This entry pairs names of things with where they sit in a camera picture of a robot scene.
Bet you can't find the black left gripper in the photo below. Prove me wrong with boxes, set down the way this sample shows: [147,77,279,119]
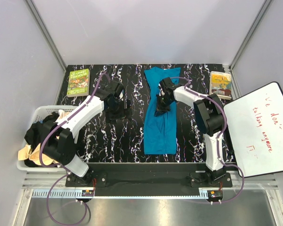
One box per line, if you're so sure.
[105,99,132,125]

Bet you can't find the blue t-shirt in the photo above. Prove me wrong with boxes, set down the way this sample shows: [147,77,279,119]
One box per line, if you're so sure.
[144,67,181,155]

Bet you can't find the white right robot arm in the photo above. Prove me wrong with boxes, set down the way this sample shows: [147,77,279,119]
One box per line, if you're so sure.
[154,77,227,187]

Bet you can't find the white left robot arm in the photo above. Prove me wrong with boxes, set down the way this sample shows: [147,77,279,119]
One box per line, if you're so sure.
[39,81,132,186]

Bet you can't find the green Treehouse paperback book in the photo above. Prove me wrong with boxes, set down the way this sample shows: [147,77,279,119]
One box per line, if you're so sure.
[67,69,90,97]

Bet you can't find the Brideshead Revisited paperback book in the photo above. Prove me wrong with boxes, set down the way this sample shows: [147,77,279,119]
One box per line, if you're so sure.
[209,71,232,100]

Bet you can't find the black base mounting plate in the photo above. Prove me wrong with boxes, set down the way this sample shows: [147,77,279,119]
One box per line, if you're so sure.
[66,163,233,199]

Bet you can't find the white laundry basket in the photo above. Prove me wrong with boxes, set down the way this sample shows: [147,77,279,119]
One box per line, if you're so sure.
[17,105,76,172]

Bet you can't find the black t-shirt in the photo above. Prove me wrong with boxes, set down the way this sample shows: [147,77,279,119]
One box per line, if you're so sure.
[24,112,59,168]

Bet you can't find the white whiteboard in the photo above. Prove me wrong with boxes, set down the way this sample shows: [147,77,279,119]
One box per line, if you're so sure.
[224,82,283,178]

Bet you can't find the cream t-shirt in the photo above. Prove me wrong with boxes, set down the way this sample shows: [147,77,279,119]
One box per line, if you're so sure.
[17,110,70,167]

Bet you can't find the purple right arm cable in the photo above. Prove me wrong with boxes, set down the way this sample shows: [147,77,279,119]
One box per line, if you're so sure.
[168,76,245,205]

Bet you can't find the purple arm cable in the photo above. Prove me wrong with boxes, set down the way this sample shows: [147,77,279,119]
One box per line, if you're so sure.
[168,76,245,205]
[39,73,113,224]

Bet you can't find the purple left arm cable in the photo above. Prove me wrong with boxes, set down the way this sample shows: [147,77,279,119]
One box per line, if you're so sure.
[39,73,113,224]

